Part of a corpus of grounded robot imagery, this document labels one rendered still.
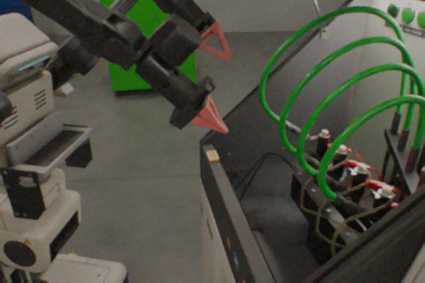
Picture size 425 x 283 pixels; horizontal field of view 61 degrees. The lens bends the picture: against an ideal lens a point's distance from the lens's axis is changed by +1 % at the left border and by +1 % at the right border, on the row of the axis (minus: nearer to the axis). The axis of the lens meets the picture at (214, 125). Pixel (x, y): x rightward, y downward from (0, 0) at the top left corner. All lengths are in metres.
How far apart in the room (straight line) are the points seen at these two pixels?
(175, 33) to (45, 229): 0.79
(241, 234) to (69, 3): 0.59
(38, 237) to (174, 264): 1.05
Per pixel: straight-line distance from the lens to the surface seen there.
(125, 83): 4.16
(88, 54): 1.16
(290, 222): 1.10
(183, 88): 0.64
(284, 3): 7.46
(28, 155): 1.09
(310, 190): 0.98
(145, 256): 2.16
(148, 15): 3.98
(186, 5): 0.79
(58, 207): 1.27
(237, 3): 7.28
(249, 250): 0.84
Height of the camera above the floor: 1.55
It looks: 27 degrees down
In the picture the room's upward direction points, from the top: straight up
